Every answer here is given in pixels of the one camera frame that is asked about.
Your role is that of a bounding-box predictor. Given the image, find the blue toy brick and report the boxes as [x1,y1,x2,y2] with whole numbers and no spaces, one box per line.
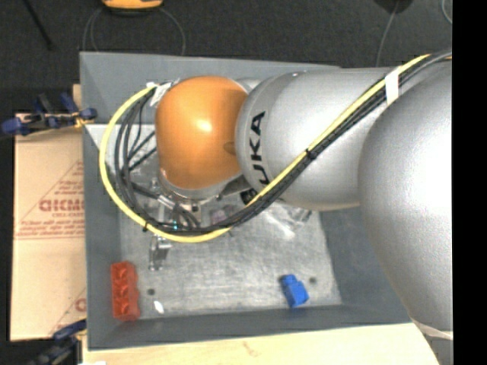
[279,274,310,309]

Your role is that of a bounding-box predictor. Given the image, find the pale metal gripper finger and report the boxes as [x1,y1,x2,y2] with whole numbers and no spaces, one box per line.
[158,240,173,270]
[148,236,160,271]

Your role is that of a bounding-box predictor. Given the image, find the brown cardboard board red print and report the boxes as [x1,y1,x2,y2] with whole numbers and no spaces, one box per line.
[8,132,88,342]

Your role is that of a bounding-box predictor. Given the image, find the grey metal bin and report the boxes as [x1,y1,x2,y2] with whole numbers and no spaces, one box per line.
[78,51,412,351]

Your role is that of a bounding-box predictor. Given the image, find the clear plastic object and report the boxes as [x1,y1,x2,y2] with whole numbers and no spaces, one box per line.
[262,202,314,241]

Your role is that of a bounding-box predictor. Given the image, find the red toy brick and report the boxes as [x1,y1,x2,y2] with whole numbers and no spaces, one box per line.
[110,261,142,322]

